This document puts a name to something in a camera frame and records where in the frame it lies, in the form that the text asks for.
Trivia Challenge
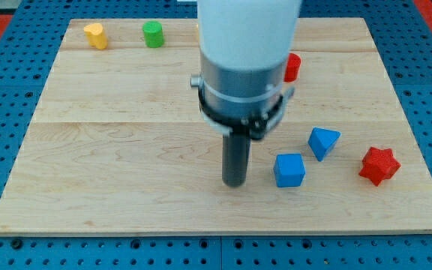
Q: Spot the green cylinder block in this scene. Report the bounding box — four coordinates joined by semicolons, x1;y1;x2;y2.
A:
142;20;164;48

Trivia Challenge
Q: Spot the light wooden board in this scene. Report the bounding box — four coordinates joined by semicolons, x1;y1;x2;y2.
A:
0;18;432;237

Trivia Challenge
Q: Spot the blue triangle block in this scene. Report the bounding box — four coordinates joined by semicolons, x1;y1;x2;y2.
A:
308;127;341;162

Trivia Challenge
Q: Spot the red star block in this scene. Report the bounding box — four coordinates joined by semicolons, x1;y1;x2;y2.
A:
358;146;401;186

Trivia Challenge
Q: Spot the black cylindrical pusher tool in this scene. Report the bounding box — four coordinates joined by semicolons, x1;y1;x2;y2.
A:
222;134;251;188

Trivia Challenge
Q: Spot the yellow heart block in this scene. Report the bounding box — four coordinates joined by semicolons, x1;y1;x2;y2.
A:
83;22;108;50

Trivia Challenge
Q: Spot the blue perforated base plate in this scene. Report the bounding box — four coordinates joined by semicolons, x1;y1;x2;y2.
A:
0;1;432;269

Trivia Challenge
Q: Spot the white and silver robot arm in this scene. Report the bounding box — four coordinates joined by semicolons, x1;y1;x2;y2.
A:
191;0;302;140

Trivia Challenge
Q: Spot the red cylinder block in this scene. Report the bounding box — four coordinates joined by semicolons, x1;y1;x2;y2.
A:
283;52;302;83

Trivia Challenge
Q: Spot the blue cube block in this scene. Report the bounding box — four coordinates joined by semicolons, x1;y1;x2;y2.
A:
273;153;306;188

